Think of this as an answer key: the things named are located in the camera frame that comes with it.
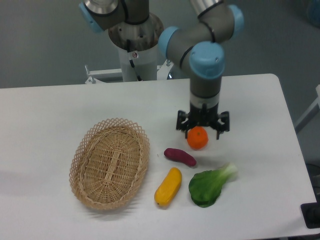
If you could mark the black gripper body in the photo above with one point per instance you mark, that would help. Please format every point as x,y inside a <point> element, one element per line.
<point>203,116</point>

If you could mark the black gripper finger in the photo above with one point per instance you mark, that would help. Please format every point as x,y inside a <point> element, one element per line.
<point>221,124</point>
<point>183,122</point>

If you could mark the purple sweet potato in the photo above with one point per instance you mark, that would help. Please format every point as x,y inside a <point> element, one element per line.
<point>181,156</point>

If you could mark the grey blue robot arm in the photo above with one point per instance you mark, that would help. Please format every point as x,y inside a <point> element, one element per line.
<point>196,51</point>

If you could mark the orange tangerine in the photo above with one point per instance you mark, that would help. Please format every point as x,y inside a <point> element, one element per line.
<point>197,138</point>

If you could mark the green bok choy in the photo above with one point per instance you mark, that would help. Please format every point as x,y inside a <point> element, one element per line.
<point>206,187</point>

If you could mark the yellow mango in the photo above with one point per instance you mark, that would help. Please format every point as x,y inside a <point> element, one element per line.
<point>169,187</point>

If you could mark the woven wicker basket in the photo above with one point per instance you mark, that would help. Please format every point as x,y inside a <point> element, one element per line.
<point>110,164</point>

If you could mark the black device at table edge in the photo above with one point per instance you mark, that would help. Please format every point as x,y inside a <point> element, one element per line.
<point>311,215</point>

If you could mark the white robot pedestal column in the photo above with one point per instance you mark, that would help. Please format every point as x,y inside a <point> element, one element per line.
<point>137,46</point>

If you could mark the white frame right edge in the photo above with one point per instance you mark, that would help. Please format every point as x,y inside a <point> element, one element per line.
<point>312,110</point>

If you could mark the white metal base frame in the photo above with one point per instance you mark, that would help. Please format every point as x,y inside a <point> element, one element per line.
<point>115,75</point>

